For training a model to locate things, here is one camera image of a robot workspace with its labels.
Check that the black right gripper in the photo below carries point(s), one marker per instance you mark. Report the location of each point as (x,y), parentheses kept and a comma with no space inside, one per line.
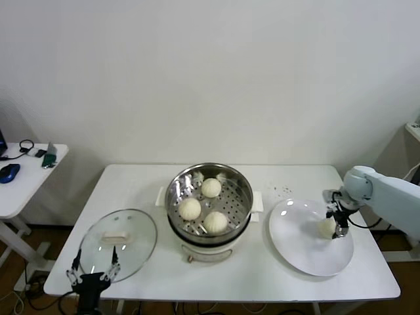
(344,206)

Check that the green and grey pouch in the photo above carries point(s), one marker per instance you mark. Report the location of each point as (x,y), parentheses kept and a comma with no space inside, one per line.
(49,160)

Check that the blue computer mouse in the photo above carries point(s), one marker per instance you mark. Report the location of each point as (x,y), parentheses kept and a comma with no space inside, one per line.
(10,172)

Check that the white steamed baozi bun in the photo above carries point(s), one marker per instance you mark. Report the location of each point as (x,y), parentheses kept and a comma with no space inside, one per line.
(326,228)
(211,187)
(216,222)
(189,209)

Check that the round glass pot lid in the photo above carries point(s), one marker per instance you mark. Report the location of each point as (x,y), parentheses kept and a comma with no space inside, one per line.
(131,252)

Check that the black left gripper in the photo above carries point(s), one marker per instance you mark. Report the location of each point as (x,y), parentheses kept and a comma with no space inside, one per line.
(90,285)

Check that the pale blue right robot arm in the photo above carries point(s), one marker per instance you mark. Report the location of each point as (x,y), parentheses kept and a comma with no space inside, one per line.
(390,200)

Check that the small black device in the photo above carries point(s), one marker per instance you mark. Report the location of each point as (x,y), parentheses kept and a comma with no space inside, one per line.
(41,153)

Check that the stainless steel steamer basket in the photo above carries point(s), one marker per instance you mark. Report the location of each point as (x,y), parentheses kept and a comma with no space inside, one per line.
(236,203)

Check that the large white round plate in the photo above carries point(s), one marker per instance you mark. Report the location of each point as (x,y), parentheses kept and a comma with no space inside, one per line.
(295,236)

